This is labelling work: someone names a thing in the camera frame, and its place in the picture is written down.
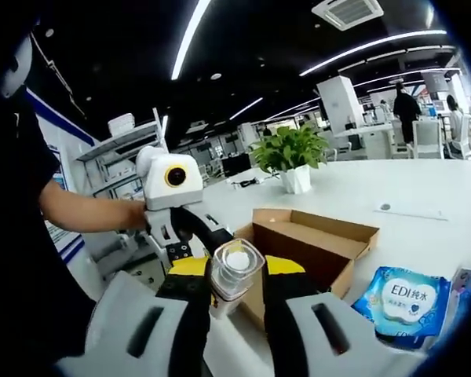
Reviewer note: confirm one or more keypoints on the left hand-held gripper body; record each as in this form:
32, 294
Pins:
172, 192

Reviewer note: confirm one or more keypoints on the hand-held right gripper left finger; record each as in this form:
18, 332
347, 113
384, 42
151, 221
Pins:
141, 326

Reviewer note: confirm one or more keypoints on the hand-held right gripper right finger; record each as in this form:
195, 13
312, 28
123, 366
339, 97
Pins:
298, 326

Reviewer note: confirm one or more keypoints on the clear plastic jar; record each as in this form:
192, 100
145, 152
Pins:
235, 271

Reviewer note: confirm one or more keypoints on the brown cardboard shoe box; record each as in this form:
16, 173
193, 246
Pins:
310, 251

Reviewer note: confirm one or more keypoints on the blue wet wipes packet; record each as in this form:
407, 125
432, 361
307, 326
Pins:
404, 302

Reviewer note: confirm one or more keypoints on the person's left hand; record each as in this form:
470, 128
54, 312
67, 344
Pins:
133, 216

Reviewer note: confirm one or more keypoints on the black desk monitor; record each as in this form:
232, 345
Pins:
235, 165

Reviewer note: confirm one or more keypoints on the grey metal shelving rack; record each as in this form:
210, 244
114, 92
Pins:
114, 143

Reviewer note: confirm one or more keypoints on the stack of white bins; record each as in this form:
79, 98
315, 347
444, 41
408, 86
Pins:
121, 123

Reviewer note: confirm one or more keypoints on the green potted plant white pot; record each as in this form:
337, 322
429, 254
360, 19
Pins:
290, 149

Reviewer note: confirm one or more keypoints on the ceiling light strip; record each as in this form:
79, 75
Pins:
373, 49
188, 39

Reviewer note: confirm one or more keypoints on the white table power strip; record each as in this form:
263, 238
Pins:
412, 213

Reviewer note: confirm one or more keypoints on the white worn device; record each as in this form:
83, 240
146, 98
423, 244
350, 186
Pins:
17, 66

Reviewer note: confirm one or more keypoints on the white office chair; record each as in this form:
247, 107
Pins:
428, 137

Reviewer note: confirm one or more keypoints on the ceiling air conditioner unit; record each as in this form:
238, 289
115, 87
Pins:
349, 12

